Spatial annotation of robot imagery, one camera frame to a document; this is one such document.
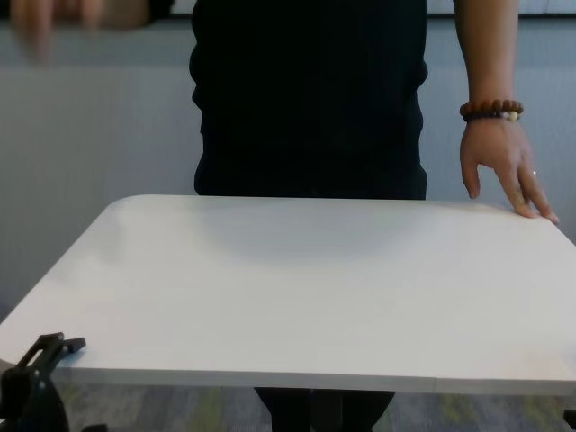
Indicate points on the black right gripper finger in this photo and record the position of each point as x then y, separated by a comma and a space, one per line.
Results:
570, 418

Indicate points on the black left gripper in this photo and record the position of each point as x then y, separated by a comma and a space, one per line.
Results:
31, 400

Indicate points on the white rolling pedestal table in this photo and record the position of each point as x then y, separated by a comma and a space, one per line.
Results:
288, 288

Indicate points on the person left forearm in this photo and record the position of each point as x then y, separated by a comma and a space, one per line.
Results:
486, 54

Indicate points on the person left hand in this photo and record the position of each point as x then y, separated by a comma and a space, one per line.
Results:
499, 148

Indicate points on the person right hand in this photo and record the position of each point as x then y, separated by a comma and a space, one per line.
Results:
40, 18

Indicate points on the person torso in black clothes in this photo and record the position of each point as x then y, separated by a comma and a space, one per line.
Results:
310, 99

